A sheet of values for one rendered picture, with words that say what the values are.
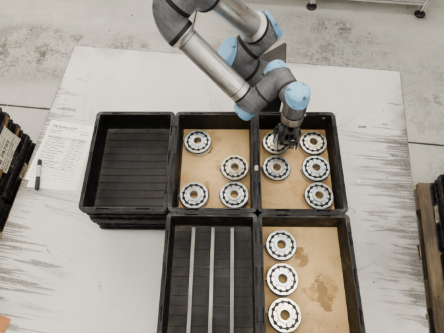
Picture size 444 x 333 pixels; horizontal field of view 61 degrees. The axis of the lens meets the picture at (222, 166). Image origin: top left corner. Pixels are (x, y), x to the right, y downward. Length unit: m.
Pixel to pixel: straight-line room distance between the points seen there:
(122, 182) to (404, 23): 2.57
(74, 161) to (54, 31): 1.79
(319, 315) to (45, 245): 1.03
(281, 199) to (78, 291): 0.81
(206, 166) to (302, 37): 1.82
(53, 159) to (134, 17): 1.77
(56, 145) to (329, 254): 1.20
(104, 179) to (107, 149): 0.13
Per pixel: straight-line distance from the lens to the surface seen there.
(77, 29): 3.28
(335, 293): 1.33
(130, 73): 1.90
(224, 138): 1.48
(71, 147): 1.75
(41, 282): 1.58
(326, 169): 1.43
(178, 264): 1.31
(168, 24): 1.16
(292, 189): 1.40
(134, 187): 1.43
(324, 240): 1.36
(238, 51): 1.47
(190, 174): 1.41
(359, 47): 3.07
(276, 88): 1.21
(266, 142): 1.44
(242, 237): 1.32
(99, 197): 1.45
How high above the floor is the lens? 2.10
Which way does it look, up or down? 64 degrees down
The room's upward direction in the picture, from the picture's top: 2 degrees counter-clockwise
